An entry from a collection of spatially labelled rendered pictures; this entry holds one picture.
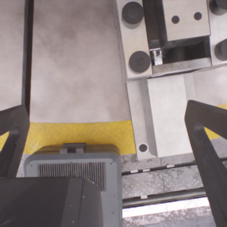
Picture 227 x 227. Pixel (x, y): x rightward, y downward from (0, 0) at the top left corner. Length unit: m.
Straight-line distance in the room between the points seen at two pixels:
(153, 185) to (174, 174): 0.16
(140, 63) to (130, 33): 0.11
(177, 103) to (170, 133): 0.13
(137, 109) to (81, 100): 0.27
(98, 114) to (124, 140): 0.39
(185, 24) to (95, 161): 0.78
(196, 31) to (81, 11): 0.63
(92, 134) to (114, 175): 0.34
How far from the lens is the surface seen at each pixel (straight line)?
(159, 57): 0.78
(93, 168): 1.13
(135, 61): 0.62
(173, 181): 1.49
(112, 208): 1.22
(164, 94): 0.89
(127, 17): 0.65
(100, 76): 1.02
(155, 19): 0.70
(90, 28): 1.07
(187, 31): 0.63
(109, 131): 1.34
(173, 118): 0.91
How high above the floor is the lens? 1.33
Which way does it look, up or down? 86 degrees down
